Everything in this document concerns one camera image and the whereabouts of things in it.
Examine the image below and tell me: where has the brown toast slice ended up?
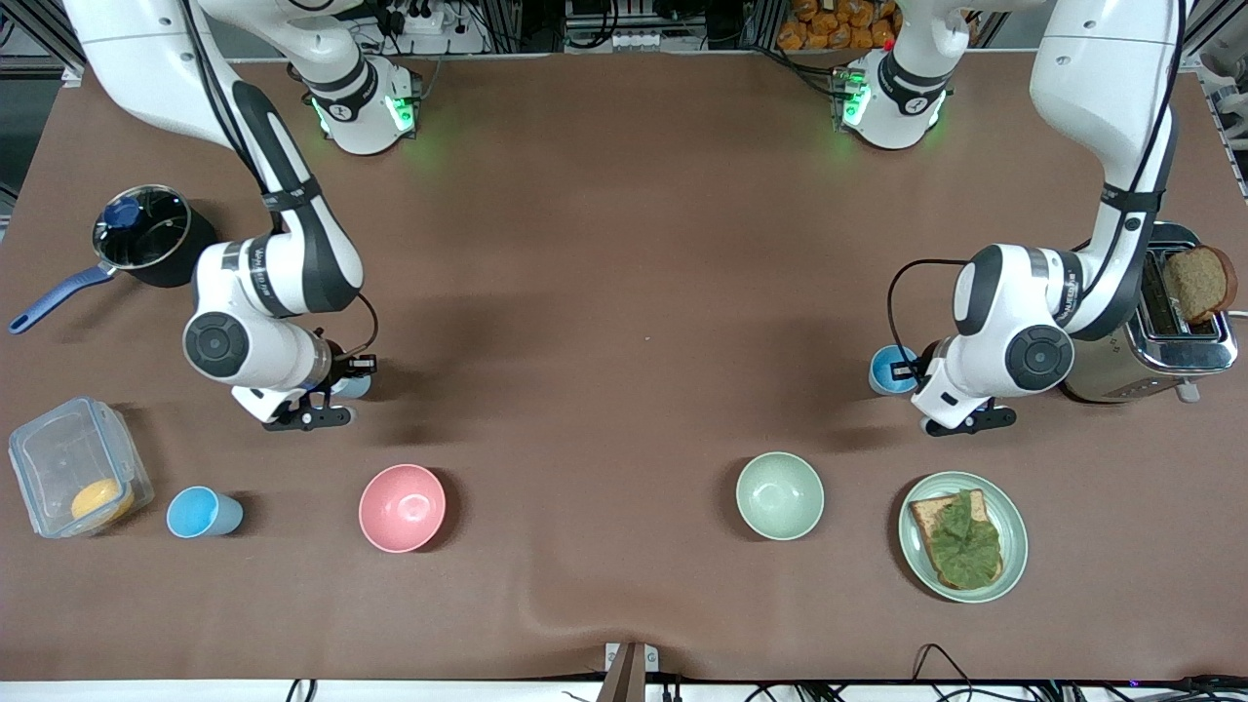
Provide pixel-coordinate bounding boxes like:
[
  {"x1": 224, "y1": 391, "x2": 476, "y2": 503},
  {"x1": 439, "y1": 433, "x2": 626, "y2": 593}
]
[{"x1": 909, "y1": 489, "x2": 1005, "y2": 589}]

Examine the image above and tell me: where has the metal table clamp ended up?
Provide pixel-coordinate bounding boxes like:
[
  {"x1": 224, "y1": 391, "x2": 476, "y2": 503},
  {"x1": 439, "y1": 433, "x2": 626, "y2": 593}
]
[{"x1": 604, "y1": 641, "x2": 660, "y2": 702}]

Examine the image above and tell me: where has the clear plastic lidded container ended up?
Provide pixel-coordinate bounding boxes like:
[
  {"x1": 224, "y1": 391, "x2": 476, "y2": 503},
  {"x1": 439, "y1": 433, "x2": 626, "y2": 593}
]
[{"x1": 8, "y1": 396, "x2": 155, "y2": 540}]

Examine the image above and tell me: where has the yellow round food piece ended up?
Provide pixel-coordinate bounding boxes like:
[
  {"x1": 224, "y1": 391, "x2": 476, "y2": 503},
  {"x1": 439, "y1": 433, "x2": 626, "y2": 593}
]
[{"x1": 70, "y1": 478, "x2": 136, "y2": 525}]

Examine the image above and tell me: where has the white power strip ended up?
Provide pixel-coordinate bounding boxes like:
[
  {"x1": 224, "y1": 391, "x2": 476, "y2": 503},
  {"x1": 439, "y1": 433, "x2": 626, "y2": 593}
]
[{"x1": 383, "y1": 0, "x2": 488, "y2": 56}]

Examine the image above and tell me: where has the pale green plate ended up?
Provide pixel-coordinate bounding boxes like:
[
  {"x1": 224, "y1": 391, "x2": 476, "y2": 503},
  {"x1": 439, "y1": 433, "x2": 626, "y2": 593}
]
[{"x1": 898, "y1": 471, "x2": 1030, "y2": 605}]

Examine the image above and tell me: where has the pale green bowl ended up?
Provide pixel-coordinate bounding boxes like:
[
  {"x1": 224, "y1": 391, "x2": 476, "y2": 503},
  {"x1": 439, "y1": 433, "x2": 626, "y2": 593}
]
[{"x1": 735, "y1": 450, "x2": 826, "y2": 542}]

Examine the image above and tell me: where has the brown bread slice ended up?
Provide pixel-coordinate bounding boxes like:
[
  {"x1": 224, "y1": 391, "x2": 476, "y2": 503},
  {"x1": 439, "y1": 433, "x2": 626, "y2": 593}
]
[{"x1": 1162, "y1": 244, "x2": 1239, "y2": 326}]

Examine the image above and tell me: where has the brown table cover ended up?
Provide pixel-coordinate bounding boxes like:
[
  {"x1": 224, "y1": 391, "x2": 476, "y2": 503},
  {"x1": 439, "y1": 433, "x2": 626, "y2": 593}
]
[{"x1": 0, "y1": 51, "x2": 1248, "y2": 683}]

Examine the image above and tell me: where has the bag of orange buns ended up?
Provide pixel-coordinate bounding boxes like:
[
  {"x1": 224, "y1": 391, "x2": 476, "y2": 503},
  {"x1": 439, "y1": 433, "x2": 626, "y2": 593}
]
[{"x1": 777, "y1": 0, "x2": 903, "y2": 52}]

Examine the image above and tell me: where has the black looped floor cable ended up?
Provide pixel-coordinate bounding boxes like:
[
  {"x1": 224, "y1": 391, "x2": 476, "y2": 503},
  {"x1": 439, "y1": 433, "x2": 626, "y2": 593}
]
[{"x1": 911, "y1": 643, "x2": 978, "y2": 702}]

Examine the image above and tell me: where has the silver toaster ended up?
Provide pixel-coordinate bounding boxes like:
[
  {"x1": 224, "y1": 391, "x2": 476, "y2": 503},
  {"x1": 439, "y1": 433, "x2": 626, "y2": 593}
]
[{"x1": 1058, "y1": 222, "x2": 1241, "y2": 405}]

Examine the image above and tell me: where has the steel saucepan with blue handle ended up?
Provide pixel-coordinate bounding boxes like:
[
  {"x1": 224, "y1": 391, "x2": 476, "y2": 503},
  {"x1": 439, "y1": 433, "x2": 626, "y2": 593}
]
[{"x1": 8, "y1": 183, "x2": 221, "y2": 336}]

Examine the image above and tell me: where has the green lettuce leaf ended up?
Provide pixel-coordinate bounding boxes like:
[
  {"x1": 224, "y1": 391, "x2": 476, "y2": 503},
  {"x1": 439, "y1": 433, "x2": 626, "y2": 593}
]
[{"x1": 924, "y1": 490, "x2": 1003, "y2": 591}]

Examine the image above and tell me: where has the pink plastic bowl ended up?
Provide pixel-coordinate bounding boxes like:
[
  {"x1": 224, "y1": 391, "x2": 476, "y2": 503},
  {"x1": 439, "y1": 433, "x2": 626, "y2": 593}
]
[{"x1": 358, "y1": 463, "x2": 448, "y2": 554}]

